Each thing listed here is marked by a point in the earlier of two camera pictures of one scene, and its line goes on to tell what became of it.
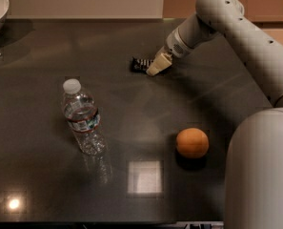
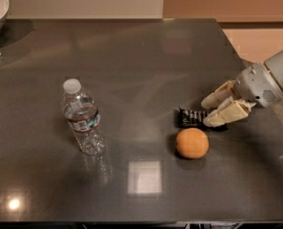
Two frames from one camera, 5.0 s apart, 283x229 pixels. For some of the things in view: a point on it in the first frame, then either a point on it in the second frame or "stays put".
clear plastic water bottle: [83, 116] stays put
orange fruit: [192, 142] stays put
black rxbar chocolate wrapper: [140, 65] -> [195, 119]
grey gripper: [176, 46] -> [258, 86]
